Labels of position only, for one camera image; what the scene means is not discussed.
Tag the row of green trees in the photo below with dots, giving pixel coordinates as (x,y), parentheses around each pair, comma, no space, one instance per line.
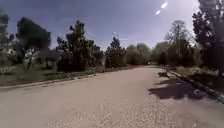
(210,40)

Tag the pale gravel path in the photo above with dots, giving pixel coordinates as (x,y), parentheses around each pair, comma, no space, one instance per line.
(110,100)

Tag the grass strip with low plants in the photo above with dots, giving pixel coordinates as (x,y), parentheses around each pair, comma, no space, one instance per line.
(30,75)
(196,72)

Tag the row of dark trees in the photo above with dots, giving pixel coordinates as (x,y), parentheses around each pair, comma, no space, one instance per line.
(76,50)

